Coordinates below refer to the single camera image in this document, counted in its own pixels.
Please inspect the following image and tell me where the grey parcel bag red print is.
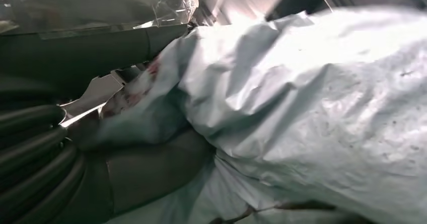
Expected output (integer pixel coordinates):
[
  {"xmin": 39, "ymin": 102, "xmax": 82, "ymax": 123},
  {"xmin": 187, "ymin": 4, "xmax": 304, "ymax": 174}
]
[{"xmin": 97, "ymin": 6, "xmax": 427, "ymax": 224}]

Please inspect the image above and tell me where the electronic scale with steel tray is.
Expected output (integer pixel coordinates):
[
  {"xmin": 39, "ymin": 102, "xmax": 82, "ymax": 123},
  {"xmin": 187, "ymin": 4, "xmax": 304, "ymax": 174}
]
[{"xmin": 59, "ymin": 69, "xmax": 125, "ymax": 129}]

